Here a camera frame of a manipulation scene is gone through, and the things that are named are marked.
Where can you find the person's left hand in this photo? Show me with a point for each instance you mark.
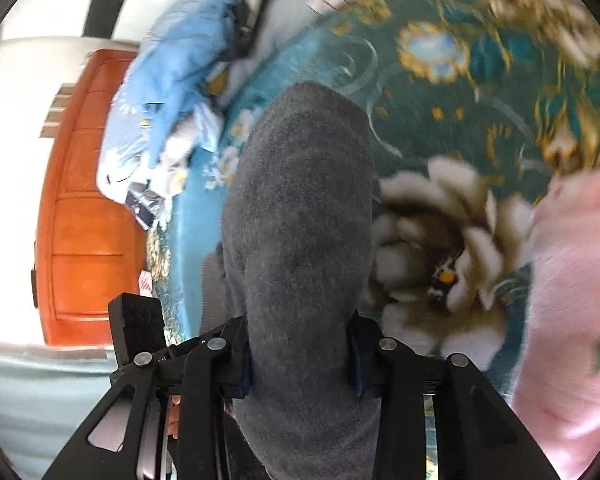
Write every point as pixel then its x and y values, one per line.
pixel 174 422

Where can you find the teal floral blanket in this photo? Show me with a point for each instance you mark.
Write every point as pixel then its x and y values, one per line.
pixel 430 135

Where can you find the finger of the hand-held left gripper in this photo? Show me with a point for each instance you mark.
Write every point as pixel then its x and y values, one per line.
pixel 135 325

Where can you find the carved wooden headboard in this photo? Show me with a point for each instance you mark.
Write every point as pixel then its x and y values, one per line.
pixel 90 210

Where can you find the black smartphone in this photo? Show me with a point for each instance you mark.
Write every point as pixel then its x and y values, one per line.
pixel 142 212

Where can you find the blue garment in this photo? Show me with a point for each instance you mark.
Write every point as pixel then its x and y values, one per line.
pixel 190 55

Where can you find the pale blue cloth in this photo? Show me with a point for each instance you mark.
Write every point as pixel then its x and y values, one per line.
pixel 30 400

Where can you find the pink checkered cloth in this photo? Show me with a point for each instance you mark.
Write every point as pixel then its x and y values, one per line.
pixel 146 280

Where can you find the light grey garment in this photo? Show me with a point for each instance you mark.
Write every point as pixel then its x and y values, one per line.
pixel 300 15

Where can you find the black and white garment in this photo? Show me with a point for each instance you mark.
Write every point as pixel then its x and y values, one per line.
pixel 245 35

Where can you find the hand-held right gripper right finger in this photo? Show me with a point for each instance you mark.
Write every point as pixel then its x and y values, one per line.
pixel 357 365

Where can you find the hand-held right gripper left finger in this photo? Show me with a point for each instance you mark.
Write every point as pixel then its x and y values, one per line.
pixel 237 360

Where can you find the grey wall fixture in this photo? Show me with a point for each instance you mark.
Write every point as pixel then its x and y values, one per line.
pixel 55 110

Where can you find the pink fleece cloth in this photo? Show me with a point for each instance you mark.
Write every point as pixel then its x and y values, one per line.
pixel 570 310

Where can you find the beige fuzzy sweater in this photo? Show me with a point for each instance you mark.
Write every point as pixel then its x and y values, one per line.
pixel 172 160

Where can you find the pale grey-blue garment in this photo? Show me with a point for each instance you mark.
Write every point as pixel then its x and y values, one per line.
pixel 207 125

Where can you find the white wardrobe with black stripe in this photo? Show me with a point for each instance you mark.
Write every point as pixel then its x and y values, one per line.
pixel 115 0

